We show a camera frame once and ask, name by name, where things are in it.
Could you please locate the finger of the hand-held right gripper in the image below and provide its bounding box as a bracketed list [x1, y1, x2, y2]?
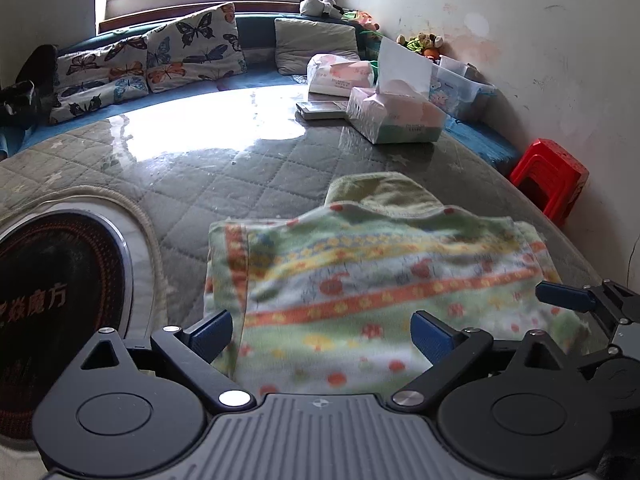
[535, 281, 633, 326]

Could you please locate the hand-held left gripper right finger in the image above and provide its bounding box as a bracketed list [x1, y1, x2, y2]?
[390, 311, 566, 407]

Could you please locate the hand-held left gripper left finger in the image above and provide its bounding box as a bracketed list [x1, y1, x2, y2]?
[80, 310, 256, 408]

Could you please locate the green patterned garment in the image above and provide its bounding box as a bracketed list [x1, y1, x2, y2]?
[202, 171, 591, 396]

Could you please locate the red plastic stool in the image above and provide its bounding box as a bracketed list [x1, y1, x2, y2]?
[509, 138, 590, 228]

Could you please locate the round built-in induction cooker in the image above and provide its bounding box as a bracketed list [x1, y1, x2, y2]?
[0, 185, 166, 461]

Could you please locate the blue sofa bench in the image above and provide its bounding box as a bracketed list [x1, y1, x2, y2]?
[0, 10, 521, 176]

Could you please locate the green pink tissue box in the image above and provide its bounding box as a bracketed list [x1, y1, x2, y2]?
[346, 37, 447, 145]

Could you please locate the clear plastic storage box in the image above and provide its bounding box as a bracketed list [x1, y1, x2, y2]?
[430, 55, 498, 121]

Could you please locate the flat grey digital scale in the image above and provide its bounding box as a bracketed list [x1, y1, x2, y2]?
[295, 101, 351, 121]

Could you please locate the white pink tissue pack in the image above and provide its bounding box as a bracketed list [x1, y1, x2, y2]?
[306, 53, 378, 98]

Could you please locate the brown teddy bear plush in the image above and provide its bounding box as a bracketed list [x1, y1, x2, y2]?
[416, 32, 443, 58]

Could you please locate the black bag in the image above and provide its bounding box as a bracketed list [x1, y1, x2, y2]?
[0, 44, 60, 131]

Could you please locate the grey pillow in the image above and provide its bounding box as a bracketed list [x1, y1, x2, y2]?
[274, 17, 361, 76]

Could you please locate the orange green plush toy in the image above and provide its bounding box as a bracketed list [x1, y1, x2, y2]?
[342, 10, 381, 36]

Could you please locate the white black plush toy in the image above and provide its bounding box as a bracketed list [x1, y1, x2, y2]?
[299, 0, 346, 17]

